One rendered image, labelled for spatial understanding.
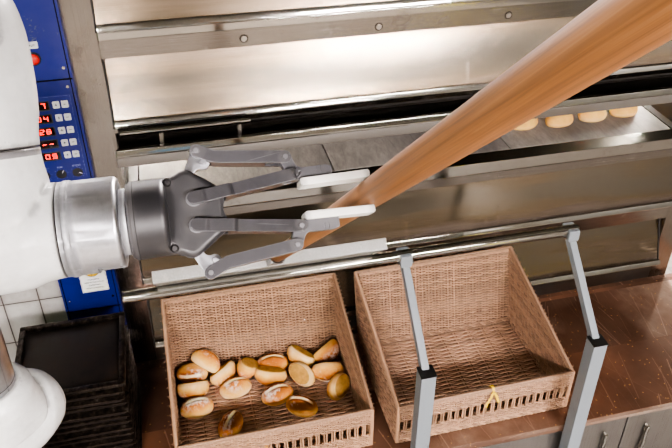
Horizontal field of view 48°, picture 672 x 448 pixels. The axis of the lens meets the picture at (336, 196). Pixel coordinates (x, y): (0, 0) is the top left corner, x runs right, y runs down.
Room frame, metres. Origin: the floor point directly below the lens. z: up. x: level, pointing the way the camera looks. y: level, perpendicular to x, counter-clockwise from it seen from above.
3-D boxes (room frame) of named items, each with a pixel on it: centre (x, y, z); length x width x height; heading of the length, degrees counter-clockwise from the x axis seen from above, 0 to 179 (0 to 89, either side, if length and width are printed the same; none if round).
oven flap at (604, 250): (1.95, -0.29, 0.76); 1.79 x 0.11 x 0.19; 103
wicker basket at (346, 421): (1.56, 0.21, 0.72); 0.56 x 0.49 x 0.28; 104
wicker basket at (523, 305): (1.70, -0.38, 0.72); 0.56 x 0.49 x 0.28; 104
